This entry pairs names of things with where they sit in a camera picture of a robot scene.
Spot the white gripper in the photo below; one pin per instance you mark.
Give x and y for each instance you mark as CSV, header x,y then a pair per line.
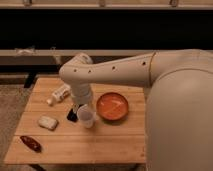
x,y
81,94

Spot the black eraser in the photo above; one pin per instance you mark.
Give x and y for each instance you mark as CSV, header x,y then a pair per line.
x,y
72,115

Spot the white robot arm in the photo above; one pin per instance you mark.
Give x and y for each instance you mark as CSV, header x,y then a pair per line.
x,y
179,107

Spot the white plastic bottle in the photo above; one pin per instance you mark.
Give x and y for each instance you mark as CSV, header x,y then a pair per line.
x,y
59,95

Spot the clear plastic cup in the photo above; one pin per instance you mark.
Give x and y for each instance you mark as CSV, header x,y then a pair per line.
x,y
86,116

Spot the orange bowl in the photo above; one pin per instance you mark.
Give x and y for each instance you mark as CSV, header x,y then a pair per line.
x,y
112,106

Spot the wooden table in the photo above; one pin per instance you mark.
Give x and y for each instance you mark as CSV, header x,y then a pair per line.
x,y
71,143

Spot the dark red chili pepper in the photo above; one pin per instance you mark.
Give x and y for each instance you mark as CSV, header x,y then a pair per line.
x,y
31,143

